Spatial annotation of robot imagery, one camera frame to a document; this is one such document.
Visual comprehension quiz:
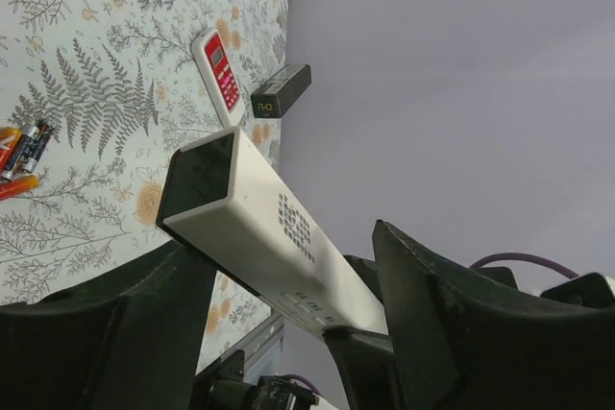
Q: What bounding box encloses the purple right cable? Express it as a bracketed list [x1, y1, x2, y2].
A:
[468, 252, 580, 281]

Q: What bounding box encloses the orange battery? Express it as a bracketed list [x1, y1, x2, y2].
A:
[0, 127, 22, 171]
[0, 175, 39, 201]

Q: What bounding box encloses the orange battery upper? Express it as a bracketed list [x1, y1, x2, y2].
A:
[0, 127, 22, 171]

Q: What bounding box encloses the floral table mat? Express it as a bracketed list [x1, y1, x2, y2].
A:
[1, 0, 288, 304]

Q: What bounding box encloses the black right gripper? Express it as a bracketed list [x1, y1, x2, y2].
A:
[191, 255, 615, 410]

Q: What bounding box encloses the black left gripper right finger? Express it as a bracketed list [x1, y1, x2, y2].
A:
[372, 221, 614, 409]

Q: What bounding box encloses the orange battery lower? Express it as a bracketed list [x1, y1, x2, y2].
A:
[0, 175, 39, 201]

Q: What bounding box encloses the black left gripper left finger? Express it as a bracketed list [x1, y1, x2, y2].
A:
[1, 242, 216, 409]

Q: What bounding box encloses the black grey battery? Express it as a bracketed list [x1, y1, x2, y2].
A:
[1, 119, 55, 181]

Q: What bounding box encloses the black rectangular box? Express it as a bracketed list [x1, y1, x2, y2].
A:
[251, 64, 311, 119]

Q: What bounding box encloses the red and white remote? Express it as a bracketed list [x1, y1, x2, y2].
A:
[191, 28, 245, 128]

